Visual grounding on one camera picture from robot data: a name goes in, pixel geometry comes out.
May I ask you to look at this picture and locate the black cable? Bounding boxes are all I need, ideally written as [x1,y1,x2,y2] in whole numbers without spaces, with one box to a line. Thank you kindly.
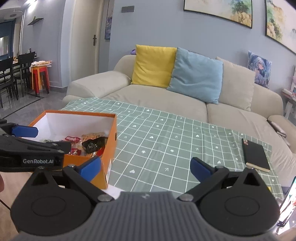
[0,198,11,212]

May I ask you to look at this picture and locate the orange snack packet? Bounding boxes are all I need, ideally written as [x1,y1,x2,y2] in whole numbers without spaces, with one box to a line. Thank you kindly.
[81,131,106,141]

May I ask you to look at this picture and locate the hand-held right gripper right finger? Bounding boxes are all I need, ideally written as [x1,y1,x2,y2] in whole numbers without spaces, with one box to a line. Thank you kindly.
[177,157,264,202]

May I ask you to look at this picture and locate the cluttered white desk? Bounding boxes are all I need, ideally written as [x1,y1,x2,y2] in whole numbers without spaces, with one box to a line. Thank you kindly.
[281,65,296,120]

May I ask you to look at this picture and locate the dark wall shelf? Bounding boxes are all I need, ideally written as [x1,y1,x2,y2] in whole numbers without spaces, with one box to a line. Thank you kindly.
[27,16,44,26]

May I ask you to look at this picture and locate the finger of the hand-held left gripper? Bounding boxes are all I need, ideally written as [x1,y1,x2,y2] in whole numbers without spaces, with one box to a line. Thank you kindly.
[0,122,39,139]
[15,138,72,155]

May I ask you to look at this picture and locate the red stool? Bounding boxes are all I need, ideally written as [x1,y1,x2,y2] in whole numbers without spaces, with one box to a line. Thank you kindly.
[31,66,50,95]

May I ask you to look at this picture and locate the beige sofa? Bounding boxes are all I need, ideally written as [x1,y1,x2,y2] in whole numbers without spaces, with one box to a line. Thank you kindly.
[62,54,296,180]

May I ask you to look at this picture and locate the crumpled white cloth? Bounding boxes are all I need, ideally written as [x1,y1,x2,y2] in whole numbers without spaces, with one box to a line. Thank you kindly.
[31,60,53,68]

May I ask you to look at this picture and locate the black notebook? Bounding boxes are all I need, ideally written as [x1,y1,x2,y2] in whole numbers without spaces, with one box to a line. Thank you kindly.
[241,138,271,173]

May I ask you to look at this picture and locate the printed figure pillow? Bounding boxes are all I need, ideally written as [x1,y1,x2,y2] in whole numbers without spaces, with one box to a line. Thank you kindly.
[247,50,273,89]

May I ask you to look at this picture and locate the yellow pillow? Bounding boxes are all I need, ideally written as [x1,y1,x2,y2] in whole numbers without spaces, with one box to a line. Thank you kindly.
[131,44,178,88]

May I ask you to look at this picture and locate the beige pillow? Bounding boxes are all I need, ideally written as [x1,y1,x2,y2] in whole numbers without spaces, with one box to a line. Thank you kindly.
[215,56,256,112]

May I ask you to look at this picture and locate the dark green snack packet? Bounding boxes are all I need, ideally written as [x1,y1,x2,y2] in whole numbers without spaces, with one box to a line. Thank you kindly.
[81,137,109,154]

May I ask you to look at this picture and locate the orange cardboard box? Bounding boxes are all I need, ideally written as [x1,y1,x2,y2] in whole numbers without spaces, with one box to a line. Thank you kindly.
[28,110,117,190]

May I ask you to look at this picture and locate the light blue pillow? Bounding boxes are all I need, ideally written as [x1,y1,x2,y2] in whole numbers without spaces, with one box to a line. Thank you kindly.
[166,47,224,105]

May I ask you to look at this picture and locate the green checked tablecloth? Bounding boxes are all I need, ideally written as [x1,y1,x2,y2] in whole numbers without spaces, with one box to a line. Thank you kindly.
[59,97,285,198]

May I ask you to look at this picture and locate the framed landscape painting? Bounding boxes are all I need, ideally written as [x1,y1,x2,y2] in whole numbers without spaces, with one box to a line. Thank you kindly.
[264,0,296,55]
[183,0,253,29]

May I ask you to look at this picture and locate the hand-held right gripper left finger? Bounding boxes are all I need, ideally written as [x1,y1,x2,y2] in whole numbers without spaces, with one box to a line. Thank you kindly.
[31,156,115,202]

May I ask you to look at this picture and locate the yellow stool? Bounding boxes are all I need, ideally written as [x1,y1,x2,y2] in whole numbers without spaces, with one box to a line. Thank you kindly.
[32,74,45,91]

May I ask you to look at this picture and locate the red packet yellow sticks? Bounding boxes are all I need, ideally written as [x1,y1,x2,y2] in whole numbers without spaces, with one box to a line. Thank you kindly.
[69,148,107,158]

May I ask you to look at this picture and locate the wall poster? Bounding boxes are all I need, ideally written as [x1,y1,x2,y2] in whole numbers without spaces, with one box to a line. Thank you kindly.
[105,9,114,40]

